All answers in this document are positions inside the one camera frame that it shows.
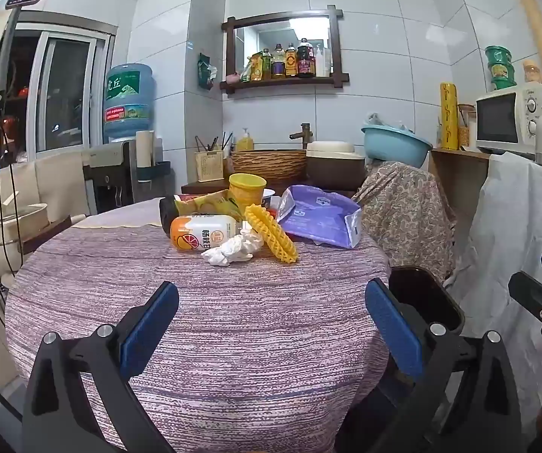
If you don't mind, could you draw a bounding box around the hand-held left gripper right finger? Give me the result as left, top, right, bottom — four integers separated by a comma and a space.
364, 277, 523, 453

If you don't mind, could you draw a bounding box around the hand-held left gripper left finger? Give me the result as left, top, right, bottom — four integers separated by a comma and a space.
21, 280, 180, 453

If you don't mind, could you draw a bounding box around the dark brown trash bin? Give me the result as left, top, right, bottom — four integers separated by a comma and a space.
386, 265, 466, 341

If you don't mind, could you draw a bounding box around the orange label drink bottle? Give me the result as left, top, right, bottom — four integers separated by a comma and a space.
170, 214, 246, 252

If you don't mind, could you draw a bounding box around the white tissue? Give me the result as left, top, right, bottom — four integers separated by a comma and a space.
200, 229, 265, 266

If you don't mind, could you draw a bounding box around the green yellow snack bag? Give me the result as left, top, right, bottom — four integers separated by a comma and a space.
159, 190, 246, 237

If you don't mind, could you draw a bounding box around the purple plastic bag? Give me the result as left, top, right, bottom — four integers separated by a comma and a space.
277, 185, 363, 249

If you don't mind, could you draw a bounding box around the yellow foam fruit net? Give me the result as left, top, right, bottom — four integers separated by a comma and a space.
244, 203, 299, 264

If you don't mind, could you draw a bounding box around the yellow snack canister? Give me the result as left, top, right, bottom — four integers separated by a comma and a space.
228, 173, 267, 209

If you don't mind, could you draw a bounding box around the white cloth cover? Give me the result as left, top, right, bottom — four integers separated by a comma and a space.
445, 151, 542, 435

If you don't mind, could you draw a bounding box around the floral cloth cover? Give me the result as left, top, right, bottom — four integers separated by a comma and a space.
352, 160, 458, 284

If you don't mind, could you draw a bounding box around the light wooden cabinet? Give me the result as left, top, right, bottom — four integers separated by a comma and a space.
428, 147, 491, 246

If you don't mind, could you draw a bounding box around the dark wooden chair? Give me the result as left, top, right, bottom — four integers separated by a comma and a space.
21, 214, 85, 256

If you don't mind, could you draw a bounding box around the dark wooden counter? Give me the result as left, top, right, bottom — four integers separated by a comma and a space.
181, 178, 366, 199

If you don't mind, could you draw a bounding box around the dark teal cup holder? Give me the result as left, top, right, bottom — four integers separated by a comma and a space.
136, 160, 172, 185

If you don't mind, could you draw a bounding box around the water dispenser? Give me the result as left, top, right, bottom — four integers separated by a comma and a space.
82, 140, 142, 215

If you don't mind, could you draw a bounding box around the white microwave oven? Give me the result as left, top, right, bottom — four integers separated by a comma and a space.
475, 86, 542, 156

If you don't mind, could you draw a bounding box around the brown cream rice cooker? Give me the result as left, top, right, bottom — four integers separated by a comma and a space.
306, 140, 366, 193

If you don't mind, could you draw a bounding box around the cream cooking pot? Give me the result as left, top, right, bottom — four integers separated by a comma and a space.
0, 203, 50, 246

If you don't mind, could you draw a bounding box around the cream chopstick holder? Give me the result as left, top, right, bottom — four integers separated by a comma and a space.
194, 149, 225, 182

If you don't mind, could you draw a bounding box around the light blue plastic basin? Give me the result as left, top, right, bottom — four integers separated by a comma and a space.
362, 124, 433, 169

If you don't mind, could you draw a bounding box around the white paper cup stack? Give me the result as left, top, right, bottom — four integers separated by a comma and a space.
135, 129, 155, 171

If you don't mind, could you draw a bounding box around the yellow patterned roll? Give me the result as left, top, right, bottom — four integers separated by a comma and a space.
440, 82, 460, 150

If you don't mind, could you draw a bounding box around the bundle of chopsticks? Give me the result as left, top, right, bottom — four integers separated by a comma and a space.
194, 132, 234, 153

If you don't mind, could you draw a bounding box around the green instant noodle bowl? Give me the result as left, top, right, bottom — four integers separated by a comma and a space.
484, 45, 512, 64
487, 62, 517, 91

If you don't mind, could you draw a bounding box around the woven basket basin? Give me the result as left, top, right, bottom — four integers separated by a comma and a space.
231, 149, 308, 182

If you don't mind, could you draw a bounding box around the grey plastic bag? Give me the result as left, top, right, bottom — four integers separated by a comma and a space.
365, 112, 416, 134

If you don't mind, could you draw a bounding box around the bronze faucet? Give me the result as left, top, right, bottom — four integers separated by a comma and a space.
290, 123, 312, 150

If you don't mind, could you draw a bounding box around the blue water jug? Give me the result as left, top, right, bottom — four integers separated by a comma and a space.
103, 63, 155, 143

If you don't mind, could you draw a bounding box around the white framed window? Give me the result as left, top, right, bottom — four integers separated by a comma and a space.
0, 12, 116, 173

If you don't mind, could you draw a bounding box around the wooden framed mirror shelf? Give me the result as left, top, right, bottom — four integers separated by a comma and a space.
220, 5, 350, 98

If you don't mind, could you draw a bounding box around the white plastic bottle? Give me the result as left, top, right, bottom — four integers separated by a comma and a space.
315, 45, 333, 76

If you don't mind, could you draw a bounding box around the large dark sauce bottle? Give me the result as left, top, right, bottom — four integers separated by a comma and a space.
296, 38, 316, 77

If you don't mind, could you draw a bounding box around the orange label sauce bottle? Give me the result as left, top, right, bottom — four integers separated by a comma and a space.
284, 43, 299, 77

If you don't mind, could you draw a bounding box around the purple label oil bottle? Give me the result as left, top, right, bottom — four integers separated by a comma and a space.
271, 44, 287, 79

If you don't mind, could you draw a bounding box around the green bag on wall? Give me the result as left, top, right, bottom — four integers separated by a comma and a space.
198, 52, 218, 91

